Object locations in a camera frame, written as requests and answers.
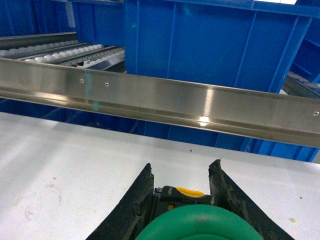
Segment blue plastic bin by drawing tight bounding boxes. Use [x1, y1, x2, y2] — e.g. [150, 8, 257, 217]
[124, 0, 320, 93]
[71, 0, 125, 47]

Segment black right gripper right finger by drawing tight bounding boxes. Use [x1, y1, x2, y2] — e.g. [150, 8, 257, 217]
[208, 159, 293, 240]

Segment white roller conveyor tracks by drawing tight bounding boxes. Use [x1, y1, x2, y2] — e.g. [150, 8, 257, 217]
[0, 40, 125, 70]

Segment middle blue plastic bin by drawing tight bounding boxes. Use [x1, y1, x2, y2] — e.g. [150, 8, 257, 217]
[71, 0, 125, 47]

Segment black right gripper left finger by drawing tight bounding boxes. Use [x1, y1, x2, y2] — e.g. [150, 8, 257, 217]
[87, 163, 154, 240]

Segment right blue plastic bin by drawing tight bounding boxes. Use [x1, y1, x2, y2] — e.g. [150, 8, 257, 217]
[124, 0, 320, 93]

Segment stainless steel shelf rail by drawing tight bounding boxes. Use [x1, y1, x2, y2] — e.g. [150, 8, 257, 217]
[0, 58, 320, 147]

